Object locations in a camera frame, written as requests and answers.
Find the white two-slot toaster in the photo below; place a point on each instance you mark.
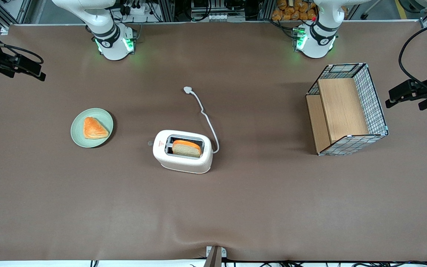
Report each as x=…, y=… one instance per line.
x=184, y=165

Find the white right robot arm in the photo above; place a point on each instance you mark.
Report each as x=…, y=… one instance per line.
x=111, y=40

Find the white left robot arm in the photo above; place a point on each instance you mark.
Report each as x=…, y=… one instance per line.
x=317, y=42

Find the wooden stepped shelf insert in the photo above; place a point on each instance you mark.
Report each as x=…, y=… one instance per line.
x=343, y=107

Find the pale green round plate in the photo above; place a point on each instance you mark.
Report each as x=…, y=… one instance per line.
x=78, y=133

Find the orange triangular pastry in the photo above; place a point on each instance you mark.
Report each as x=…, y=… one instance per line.
x=94, y=129

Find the white power strip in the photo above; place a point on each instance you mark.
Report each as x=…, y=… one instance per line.
x=137, y=9

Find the bag of orange buns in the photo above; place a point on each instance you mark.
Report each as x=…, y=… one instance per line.
x=291, y=9

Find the bread slice with orange crust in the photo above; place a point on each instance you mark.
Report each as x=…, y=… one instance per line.
x=185, y=149

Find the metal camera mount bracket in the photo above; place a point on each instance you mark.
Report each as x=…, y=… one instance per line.
x=214, y=257

